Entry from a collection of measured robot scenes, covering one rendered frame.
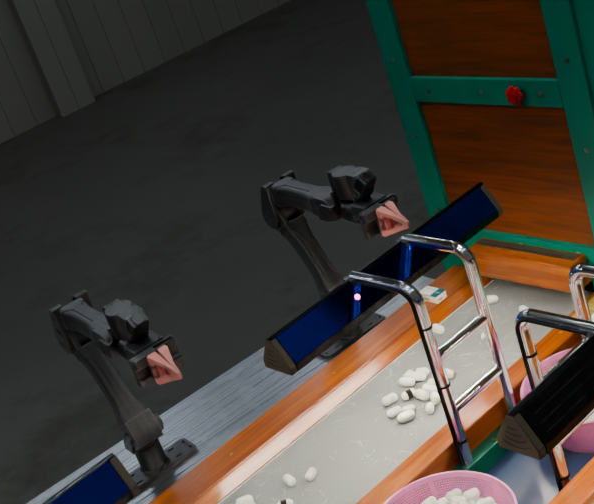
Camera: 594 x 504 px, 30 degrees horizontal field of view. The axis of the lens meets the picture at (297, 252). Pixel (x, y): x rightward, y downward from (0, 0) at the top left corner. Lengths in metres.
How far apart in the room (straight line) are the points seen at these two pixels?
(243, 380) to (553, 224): 0.87
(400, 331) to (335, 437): 0.36
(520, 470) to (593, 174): 0.63
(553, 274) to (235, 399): 0.83
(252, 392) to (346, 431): 0.46
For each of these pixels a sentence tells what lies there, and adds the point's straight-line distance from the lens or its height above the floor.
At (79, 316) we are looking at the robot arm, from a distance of 2.46.
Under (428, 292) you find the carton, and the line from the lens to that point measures 2.71.
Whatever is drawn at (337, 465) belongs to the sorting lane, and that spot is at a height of 0.74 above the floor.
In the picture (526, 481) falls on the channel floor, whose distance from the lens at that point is 2.23.
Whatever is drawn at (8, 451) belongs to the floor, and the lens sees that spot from 4.48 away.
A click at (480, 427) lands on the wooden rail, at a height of 0.74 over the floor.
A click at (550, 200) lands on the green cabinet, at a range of 2.54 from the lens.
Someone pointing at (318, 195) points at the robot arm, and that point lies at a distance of 2.59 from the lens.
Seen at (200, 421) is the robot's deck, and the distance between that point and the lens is 2.76.
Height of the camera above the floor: 2.06
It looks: 24 degrees down
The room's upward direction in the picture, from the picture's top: 20 degrees counter-clockwise
